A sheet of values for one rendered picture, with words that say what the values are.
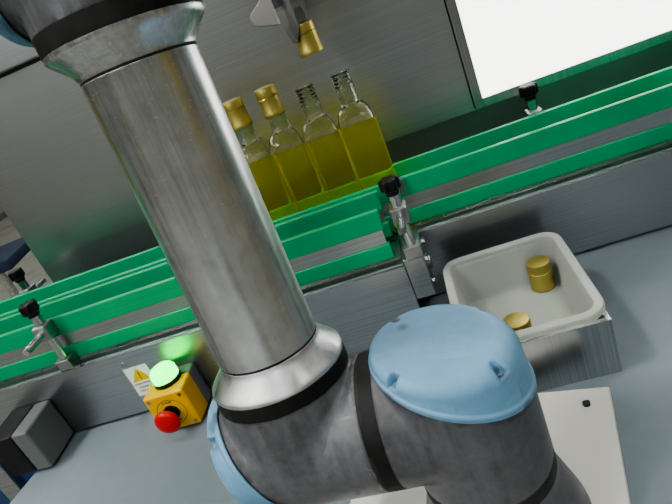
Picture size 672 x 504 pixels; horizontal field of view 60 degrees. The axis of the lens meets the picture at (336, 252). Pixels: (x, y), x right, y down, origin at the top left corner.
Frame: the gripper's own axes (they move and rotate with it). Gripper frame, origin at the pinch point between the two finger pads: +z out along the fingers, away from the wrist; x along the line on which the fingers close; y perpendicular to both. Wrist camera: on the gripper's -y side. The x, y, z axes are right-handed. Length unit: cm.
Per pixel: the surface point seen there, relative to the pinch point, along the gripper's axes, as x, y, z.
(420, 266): 11.7, -7.9, 35.3
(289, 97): -11.9, 11.5, 10.3
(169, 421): 31, 31, 42
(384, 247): 10.9, -3.5, 31.5
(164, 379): 27, 32, 38
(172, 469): 36, 30, 47
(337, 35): -14.6, 0.2, 3.9
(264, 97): 1.7, 9.1, 6.8
